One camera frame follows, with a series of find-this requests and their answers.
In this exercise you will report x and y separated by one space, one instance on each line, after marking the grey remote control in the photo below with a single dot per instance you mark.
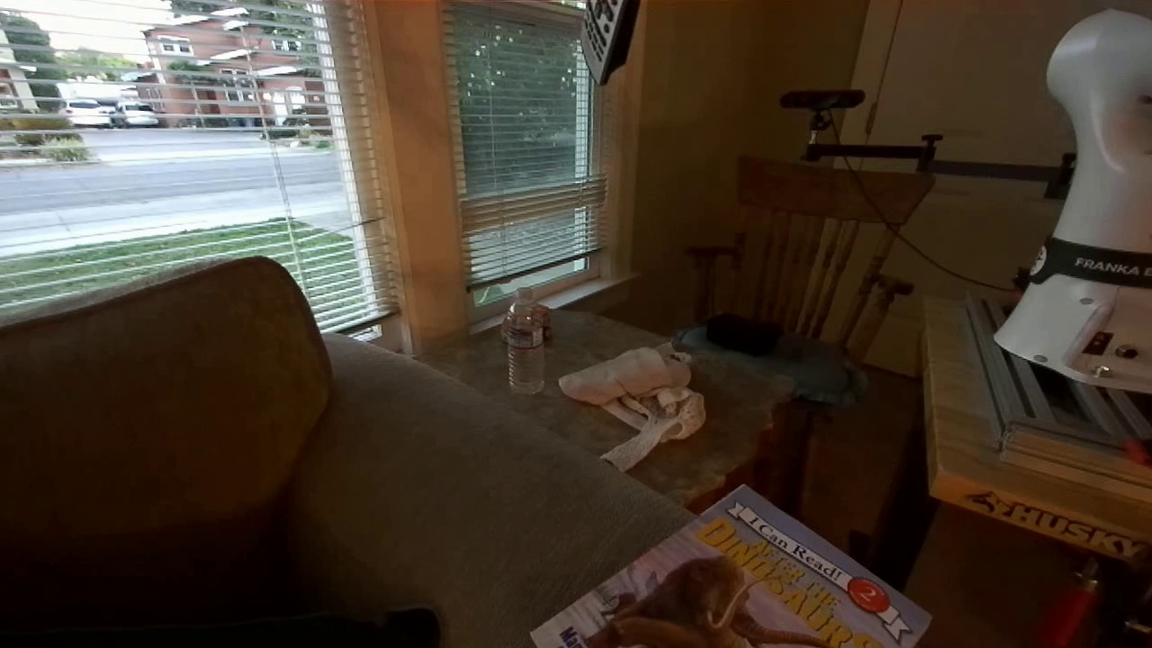
611 34

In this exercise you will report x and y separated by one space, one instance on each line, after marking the wooden rocking chair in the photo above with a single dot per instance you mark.
808 248

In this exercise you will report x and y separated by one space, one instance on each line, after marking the black object on cushion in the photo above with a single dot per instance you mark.
743 334

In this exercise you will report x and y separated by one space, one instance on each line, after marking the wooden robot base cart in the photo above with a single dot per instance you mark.
1031 448

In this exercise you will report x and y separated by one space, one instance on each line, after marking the blue ruffled seat cushion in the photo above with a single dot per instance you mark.
804 367

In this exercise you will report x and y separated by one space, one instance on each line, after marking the olive green sofa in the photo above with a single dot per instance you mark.
193 463

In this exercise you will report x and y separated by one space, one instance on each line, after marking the white window blinds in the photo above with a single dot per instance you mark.
412 162

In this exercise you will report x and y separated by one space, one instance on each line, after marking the white crocheted cloth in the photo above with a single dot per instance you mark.
648 390

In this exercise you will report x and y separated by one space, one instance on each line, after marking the magazine with animal cover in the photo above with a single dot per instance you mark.
743 575

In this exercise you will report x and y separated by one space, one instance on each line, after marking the clear plastic water bottle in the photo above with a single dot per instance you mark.
525 338

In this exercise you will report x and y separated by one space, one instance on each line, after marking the red handled tool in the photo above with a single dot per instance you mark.
1069 608

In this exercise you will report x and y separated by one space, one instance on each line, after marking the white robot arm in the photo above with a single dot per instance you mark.
1087 295

